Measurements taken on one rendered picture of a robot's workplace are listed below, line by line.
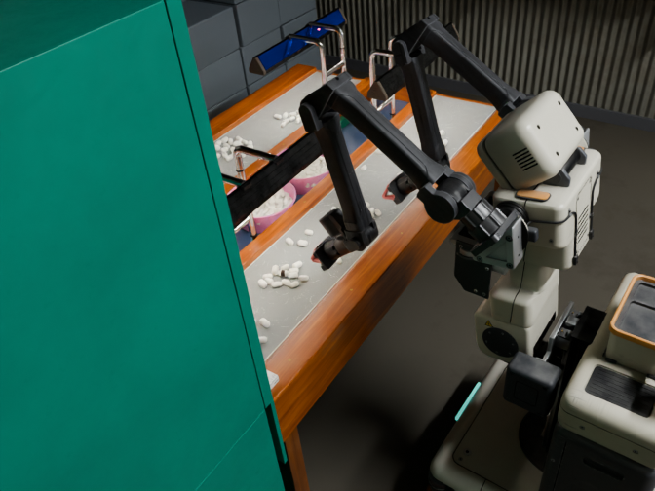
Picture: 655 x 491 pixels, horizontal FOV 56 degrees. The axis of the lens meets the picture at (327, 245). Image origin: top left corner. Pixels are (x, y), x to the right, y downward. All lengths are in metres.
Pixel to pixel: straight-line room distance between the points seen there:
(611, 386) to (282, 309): 0.91
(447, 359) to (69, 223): 2.01
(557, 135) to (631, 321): 0.50
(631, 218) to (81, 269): 3.03
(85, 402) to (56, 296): 0.21
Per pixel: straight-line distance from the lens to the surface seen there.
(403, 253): 2.01
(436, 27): 1.76
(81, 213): 0.92
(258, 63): 2.57
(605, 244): 3.37
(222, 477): 1.51
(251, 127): 2.86
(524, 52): 4.46
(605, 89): 4.38
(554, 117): 1.49
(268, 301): 1.91
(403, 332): 2.78
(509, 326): 1.73
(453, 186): 1.39
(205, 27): 3.78
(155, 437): 1.24
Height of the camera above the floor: 2.04
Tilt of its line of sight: 39 degrees down
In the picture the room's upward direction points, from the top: 6 degrees counter-clockwise
